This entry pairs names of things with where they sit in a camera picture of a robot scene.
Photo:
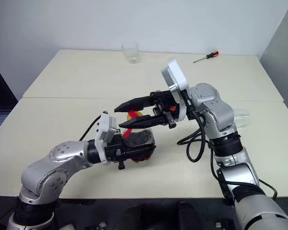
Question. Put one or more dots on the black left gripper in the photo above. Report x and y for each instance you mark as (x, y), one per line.
(114, 151)

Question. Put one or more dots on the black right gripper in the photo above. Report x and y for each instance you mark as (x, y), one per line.
(165, 100)

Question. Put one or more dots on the yellow bottle cap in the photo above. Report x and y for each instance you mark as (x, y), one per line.
(136, 114)

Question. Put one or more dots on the plastic cola bottle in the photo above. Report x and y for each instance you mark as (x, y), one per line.
(139, 139)

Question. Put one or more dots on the clear wine glass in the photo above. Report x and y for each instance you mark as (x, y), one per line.
(243, 117)

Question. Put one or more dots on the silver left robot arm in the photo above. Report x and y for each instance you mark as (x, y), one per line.
(52, 165)

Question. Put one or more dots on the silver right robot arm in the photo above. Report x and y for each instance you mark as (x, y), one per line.
(220, 112)

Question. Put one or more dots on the clear glass tumbler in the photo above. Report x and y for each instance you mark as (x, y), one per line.
(130, 52)

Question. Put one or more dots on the dark laptop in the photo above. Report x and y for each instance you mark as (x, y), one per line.
(0, 95)

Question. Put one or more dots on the grey partition panel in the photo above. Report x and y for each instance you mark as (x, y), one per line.
(282, 55)

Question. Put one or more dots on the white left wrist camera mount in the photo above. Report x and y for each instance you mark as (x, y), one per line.
(105, 127)

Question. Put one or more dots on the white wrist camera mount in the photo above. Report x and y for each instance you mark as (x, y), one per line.
(176, 72)
(105, 127)

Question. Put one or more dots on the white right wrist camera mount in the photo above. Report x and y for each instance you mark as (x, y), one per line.
(176, 72)

